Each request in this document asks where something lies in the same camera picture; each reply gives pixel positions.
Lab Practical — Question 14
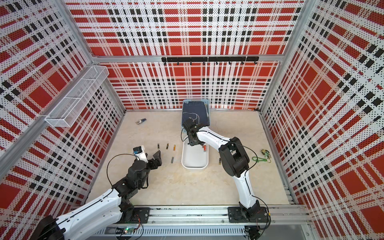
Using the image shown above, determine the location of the folded dark blue garment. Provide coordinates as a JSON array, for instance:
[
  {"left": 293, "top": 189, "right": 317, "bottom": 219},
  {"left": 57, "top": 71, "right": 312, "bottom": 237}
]
[{"left": 182, "top": 101, "right": 210, "bottom": 127}]

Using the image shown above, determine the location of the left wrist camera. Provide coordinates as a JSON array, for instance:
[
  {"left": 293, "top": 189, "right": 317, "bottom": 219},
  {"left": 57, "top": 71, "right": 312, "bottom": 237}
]
[{"left": 133, "top": 146, "right": 148, "bottom": 163}]

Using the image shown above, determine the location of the white plastic storage tray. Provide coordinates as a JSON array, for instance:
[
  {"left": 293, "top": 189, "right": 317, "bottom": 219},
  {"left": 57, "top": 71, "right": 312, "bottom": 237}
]
[{"left": 181, "top": 142, "right": 209, "bottom": 171}]

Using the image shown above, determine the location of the black hook rail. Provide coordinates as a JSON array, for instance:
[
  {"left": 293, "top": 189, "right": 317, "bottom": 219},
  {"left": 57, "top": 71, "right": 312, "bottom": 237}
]
[{"left": 161, "top": 56, "right": 260, "bottom": 64}]

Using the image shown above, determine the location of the white wire mesh shelf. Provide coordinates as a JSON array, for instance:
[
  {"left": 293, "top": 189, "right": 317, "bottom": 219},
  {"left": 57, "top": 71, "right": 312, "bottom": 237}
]
[{"left": 45, "top": 65, "right": 109, "bottom": 128}]

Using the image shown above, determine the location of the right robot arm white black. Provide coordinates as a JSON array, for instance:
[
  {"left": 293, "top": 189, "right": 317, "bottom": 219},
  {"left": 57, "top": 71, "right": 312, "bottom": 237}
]
[{"left": 182, "top": 119, "right": 271, "bottom": 224}]

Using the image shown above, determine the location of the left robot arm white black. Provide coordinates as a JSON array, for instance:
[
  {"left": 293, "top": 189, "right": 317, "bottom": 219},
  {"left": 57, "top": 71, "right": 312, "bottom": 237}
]
[{"left": 30, "top": 147, "right": 162, "bottom": 240}]

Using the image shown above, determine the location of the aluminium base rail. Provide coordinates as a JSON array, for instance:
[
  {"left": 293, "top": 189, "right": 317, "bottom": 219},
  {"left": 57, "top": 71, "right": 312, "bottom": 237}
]
[{"left": 91, "top": 205, "right": 317, "bottom": 240}]

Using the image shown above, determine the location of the small toy figure keychain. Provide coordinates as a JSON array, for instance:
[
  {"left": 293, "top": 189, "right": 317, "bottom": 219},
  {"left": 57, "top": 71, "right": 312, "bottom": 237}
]
[{"left": 136, "top": 118, "right": 147, "bottom": 125}]

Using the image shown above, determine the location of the light blue perforated basket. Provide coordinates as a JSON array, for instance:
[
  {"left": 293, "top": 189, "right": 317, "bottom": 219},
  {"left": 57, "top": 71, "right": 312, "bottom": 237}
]
[{"left": 181, "top": 99, "right": 212, "bottom": 134}]

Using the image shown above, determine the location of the green circuit board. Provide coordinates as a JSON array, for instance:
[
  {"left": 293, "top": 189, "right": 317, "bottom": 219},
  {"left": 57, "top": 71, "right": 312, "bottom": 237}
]
[{"left": 116, "top": 228, "right": 136, "bottom": 235}]

